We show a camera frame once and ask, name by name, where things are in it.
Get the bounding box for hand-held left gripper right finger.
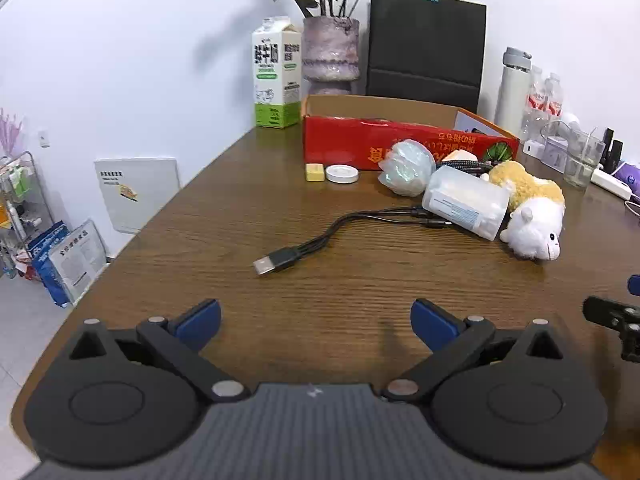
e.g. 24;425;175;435
382;298;568;403

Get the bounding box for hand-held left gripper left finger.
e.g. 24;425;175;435
67;298;252;403

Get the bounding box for black usb cable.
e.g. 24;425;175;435
252;205;452;278

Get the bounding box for white yellow plush sheep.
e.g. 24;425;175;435
487;160;566;263

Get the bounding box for white cylindrical jar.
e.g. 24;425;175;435
421;165;511;242

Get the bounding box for clear plastic bag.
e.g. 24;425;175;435
377;138;437;197

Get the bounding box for white round lid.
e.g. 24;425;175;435
325;164;360;185

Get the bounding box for red cardboard box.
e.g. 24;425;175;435
301;94;521;174

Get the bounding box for brown wooden desktop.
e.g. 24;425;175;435
10;94;640;480

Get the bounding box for white power strip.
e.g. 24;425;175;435
590;167;634;200

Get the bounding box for clear drinking glass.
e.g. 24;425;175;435
563;130;607;191

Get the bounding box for blue white boxes on floor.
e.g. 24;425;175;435
27;218;109;309

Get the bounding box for pale purple small box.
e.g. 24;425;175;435
542;136;571;170

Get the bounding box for red label water bottle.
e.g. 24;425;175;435
520;65;547;142
543;73;565;122

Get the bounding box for white thermos bottle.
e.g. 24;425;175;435
495;47;533;134

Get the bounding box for white green milk carton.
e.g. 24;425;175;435
251;16;304;129

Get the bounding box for purple decorative stems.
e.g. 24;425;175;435
0;107;26;154

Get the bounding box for black paper bag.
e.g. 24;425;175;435
366;0;488;117

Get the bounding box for purple ceramic vase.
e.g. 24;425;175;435
301;16;361;97

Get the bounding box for white wall panel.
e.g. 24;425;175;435
93;157;181;235

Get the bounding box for black braided cable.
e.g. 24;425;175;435
435;157;496;177

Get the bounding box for metal wire rack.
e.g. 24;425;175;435
0;150;56;279

